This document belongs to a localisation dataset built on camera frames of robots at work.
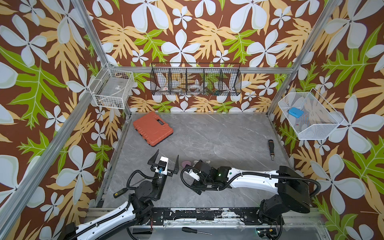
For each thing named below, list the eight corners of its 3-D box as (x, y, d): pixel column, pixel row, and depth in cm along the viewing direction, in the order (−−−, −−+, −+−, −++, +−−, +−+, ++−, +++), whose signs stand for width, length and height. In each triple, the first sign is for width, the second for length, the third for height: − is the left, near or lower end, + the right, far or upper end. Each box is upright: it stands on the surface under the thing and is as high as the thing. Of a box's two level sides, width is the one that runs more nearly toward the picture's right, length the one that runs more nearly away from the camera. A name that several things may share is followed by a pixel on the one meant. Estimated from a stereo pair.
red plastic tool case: (152, 148, 101) (151, 144, 97) (133, 127, 113) (131, 122, 109) (174, 133, 109) (173, 129, 106) (154, 114, 122) (153, 110, 118)
